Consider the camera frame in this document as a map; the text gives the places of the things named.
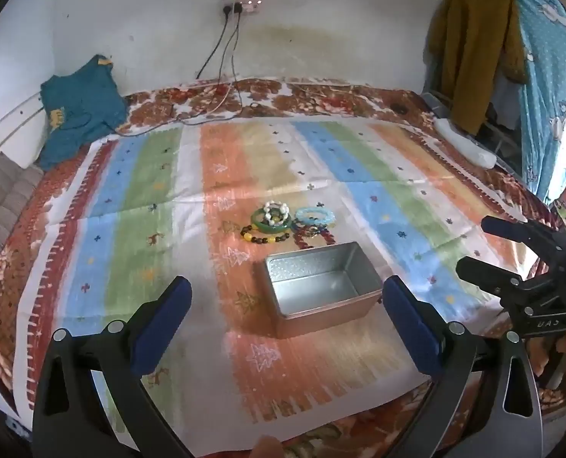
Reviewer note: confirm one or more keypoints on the white power strip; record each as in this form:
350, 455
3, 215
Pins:
249, 5

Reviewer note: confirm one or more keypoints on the silver metal tin box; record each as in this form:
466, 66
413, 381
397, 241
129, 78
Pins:
311, 291

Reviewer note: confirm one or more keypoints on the green jade bangle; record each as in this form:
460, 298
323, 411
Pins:
256, 222

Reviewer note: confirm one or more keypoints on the white rolled cloth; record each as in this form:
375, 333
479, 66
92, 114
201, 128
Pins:
464, 143

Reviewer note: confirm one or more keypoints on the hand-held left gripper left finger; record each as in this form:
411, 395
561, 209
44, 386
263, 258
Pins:
166, 324

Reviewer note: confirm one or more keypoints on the teal shirt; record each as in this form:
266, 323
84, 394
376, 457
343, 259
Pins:
82, 100

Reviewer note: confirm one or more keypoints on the light blue printed cloth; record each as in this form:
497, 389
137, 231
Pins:
545, 57

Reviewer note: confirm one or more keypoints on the person's left hand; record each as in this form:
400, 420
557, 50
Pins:
268, 448

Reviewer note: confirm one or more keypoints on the mustard jacket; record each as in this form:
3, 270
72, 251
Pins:
474, 33

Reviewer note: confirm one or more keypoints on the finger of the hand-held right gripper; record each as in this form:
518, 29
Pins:
483, 272
512, 230

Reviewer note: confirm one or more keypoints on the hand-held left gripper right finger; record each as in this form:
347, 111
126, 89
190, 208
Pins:
409, 324

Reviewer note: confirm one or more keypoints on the striped colourful cloth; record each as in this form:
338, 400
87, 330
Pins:
407, 191

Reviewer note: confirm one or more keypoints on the grey striped pillow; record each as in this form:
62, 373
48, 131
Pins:
1, 191

